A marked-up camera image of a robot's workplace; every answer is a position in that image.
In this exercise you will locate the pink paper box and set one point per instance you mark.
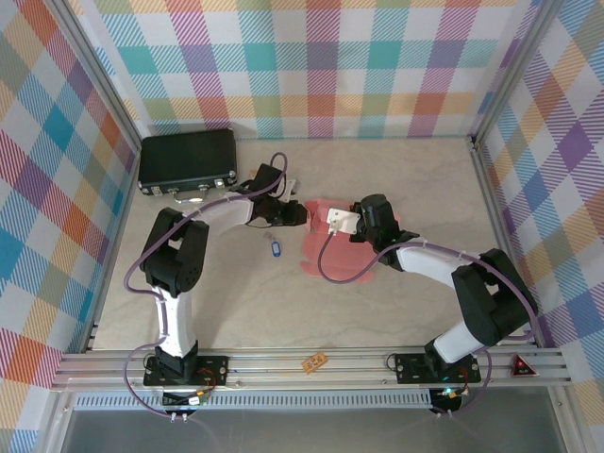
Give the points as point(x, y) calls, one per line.
point(337, 257)

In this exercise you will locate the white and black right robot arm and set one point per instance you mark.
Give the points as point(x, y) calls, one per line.
point(429, 262)

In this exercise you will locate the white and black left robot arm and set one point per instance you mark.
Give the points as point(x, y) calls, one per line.
point(177, 325)

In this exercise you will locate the blue key tag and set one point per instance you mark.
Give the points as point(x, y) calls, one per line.
point(275, 249)

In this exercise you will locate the black briefcase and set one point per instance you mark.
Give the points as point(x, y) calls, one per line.
point(189, 158)

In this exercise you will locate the small controller board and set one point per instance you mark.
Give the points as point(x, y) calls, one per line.
point(189, 400)
point(448, 398)

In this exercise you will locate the grey metal panel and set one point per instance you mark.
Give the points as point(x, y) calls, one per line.
point(307, 431)

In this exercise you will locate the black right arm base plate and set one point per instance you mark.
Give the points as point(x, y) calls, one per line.
point(408, 368)

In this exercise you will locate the aluminium frame rail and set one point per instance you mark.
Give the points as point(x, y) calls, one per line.
point(283, 375)

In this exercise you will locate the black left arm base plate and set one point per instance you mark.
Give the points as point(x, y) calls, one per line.
point(217, 370)

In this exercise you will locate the aluminium frame post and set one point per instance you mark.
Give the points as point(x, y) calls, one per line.
point(94, 71)
point(514, 71)

